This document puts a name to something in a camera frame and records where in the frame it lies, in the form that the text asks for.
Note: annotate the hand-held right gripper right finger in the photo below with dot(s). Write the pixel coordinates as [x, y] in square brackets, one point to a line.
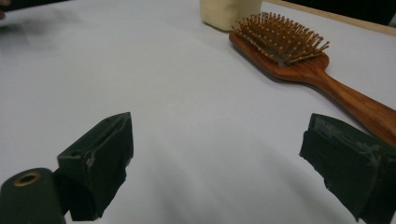
[348, 165]

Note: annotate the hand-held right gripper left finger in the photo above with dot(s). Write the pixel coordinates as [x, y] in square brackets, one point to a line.
[96, 168]

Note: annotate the wooden paddle hairbrush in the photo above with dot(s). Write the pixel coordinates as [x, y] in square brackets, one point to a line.
[358, 105]

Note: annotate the cream square container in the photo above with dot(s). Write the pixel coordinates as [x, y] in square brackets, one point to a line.
[224, 14]

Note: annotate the white mat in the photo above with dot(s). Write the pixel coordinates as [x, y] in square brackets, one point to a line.
[193, 118]

